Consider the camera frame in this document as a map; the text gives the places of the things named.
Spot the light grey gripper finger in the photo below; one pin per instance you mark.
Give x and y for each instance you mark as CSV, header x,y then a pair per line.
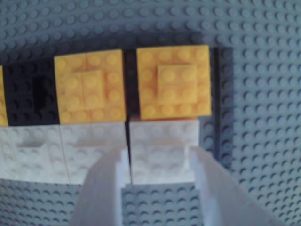
x,y
101,193
225,200

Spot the white LEGO cube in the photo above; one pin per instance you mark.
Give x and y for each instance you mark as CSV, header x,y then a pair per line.
x,y
33,153
89,139
162,150

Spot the yellow LEGO cube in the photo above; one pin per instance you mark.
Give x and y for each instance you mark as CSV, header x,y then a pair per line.
x,y
174,82
2,99
91,87

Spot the black LEGO cube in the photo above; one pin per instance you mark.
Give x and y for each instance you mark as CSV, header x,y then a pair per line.
x,y
23,94

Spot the grey studded LEGO baseplate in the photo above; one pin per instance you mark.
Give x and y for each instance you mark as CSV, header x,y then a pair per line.
x,y
265,94

